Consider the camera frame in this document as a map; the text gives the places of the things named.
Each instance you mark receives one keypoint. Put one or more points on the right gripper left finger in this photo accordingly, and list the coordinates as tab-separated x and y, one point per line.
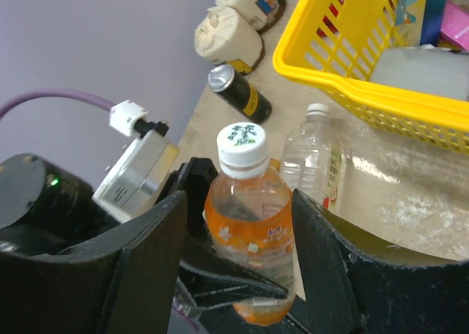
121	281

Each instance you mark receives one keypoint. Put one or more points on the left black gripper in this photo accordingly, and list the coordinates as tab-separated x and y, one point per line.
205	281

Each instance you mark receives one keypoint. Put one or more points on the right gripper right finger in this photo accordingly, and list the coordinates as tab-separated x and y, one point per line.
356	282

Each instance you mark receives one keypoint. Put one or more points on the orange label tea bottle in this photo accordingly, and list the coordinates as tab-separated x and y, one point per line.
248	216

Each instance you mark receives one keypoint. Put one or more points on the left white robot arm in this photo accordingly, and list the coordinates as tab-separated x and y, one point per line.
45	209

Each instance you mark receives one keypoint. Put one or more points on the small orange juice bottle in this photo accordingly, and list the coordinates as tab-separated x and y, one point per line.
276	164

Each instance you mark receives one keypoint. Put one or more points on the clear empty water bottle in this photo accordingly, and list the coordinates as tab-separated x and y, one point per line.
313	159

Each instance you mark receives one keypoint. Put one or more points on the black drink can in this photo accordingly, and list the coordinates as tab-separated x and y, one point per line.
236	90

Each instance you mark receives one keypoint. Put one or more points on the front toilet paper roll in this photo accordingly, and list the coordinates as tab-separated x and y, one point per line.
225	37

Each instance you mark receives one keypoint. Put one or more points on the toilet paper roll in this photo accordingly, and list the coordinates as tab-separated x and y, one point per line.
225	37
260	14

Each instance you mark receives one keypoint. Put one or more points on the yellow plastic basket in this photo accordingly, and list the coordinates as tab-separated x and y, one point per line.
365	55

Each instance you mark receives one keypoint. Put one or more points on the rear toilet paper roll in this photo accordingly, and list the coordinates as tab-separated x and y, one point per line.
260	14

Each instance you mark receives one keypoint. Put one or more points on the purple pack in basket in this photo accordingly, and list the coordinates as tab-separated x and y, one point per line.
454	28

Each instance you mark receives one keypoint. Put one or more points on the blue RIO box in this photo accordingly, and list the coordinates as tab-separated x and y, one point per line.
418	22

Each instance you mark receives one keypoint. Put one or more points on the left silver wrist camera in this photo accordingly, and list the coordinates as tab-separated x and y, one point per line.
134	183

